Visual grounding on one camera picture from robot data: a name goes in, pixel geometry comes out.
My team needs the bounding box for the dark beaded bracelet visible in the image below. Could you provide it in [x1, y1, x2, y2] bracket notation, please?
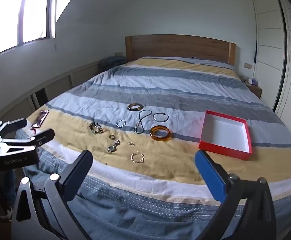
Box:
[89, 122, 104, 135]

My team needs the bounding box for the blue cloth pile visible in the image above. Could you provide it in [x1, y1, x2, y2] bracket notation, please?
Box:
[101, 56, 126, 69]

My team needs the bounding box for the amber bangle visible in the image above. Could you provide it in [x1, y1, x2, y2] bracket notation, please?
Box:
[149, 125, 171, 142]

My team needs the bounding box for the window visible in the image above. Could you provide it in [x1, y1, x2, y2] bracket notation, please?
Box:
[0, 0, 57, 60]

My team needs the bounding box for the red cardboard box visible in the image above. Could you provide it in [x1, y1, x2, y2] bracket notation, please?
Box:
[198, 110, 253, 161]

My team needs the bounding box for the thin silver bangle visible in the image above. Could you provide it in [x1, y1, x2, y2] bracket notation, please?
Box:
[153, 112, 169, 121]

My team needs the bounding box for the white wardrobe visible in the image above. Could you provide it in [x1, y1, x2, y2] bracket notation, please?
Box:
[250, 0, 291, 124]

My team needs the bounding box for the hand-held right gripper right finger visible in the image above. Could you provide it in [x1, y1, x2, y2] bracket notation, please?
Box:
[195, 150, 277, 240]

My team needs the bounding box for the wooden nightstand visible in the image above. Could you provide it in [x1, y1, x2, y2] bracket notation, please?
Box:
[241, 78, 263, 99]

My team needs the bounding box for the silver chain necklace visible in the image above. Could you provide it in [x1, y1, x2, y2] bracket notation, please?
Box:
[134, 109, 152, 134]

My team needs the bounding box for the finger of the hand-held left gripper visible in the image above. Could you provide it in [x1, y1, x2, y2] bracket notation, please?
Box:
[0, 129, 55, 155]
[0, 117, 28, 140]

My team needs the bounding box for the gold chain bracelet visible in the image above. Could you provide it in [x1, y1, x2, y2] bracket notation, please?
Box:
[130, 152, 145, 163]

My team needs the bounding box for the striped blanket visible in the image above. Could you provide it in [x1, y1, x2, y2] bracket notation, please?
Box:
[15, 56, 291, 240]

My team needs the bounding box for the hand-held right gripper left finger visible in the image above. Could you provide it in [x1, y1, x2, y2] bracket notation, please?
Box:
[12, 150, 93, 240]

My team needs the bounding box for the wooden bed headboard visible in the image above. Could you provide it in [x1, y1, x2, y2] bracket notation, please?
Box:
[125, 34, 236, 67]

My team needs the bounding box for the pink smartphone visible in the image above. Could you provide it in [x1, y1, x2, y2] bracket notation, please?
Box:
[31, 110, 50, 128]

